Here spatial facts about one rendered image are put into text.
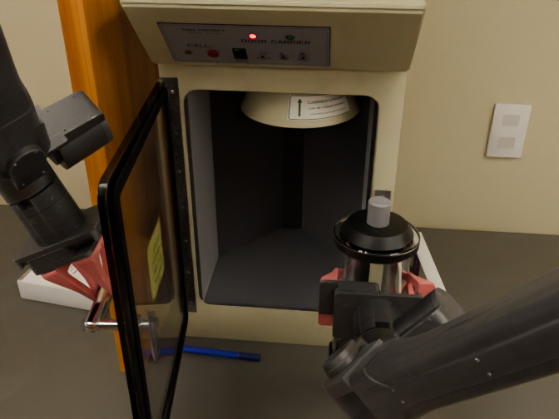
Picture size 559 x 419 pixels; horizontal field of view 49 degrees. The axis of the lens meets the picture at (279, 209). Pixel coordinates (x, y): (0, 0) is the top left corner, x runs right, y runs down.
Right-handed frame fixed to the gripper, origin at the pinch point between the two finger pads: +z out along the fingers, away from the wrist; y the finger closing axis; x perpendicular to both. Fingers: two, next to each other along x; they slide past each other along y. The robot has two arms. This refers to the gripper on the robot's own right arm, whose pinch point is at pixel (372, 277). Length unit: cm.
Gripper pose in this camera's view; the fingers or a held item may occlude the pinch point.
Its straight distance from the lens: 81.4
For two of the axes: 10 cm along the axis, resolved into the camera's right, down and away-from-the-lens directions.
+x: -0.1, 9.0, 4.4
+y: -10.0, -0.4, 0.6
